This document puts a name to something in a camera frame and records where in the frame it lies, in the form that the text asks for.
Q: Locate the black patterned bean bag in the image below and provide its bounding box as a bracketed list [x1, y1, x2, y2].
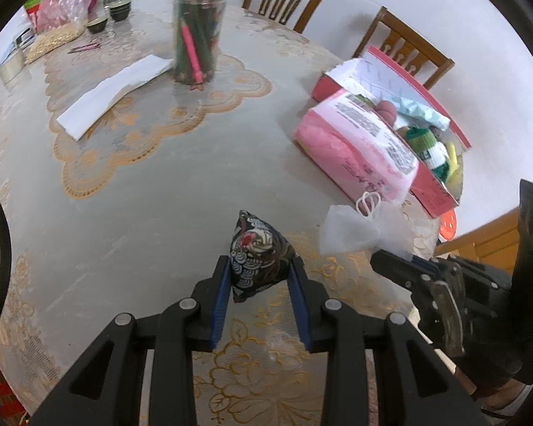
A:
[228, 209, 296, 304]

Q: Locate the pink cardboard box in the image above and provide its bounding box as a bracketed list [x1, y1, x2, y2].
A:
[311, 45, 473, 219]

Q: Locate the pink round puff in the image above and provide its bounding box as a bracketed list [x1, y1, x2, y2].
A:
[375, 100, 399, 127]

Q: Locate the wooden cabinet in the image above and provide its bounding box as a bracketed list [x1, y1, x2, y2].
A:
[433, 206, 523, 276]

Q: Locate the orange stool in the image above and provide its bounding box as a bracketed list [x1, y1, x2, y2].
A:
[436, 208, 458, 245]

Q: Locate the colourful snack packet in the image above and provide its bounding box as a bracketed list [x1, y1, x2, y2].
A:
[23, 0, 45, 21]

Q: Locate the clear bag of beans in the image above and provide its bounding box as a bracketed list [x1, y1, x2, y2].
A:
[24, 22, 88, 65]

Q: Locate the clear bag of pink sweets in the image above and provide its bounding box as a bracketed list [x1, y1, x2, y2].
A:
[36, 0, 101, 32]

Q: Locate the metal tin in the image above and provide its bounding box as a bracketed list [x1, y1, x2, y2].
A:
[0, 47, 28, 84]

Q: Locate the green white sock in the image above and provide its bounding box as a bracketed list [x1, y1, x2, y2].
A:
[402, 128, 452, 181]

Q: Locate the glass jar of pencils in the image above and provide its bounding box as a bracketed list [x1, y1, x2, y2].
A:
[172, 0, 229, 86]

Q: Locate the yellow cloth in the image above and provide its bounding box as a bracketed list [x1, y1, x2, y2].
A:
[444, 142, 465, 192]

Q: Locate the red patterned mat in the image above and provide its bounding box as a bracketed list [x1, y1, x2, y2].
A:
[0, 350, 32, 426]

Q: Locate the white face mask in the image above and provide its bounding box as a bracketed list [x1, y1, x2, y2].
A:
[318, 190, 414, 261]

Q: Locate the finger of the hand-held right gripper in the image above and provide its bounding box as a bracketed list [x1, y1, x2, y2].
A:
[370, 248, 436, 294]
[409, 254, 443, 274]

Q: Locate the beige floral tablecloth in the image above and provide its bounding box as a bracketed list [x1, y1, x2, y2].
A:
[0, 0, 445, 426]

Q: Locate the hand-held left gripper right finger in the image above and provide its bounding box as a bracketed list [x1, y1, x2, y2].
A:
[288, 255, 489, 426]

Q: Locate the light blue cloth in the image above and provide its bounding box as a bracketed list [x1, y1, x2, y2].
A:
[393, 97, 452, 132]

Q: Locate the white folded paper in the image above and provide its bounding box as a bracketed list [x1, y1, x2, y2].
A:
[55, 54, 175, 142]

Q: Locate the pink tissue pack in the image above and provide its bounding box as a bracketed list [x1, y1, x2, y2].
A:
[293, 89, 421, 203]

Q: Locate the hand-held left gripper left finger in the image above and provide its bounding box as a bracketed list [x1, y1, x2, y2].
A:
[29, 255, 232, 426]

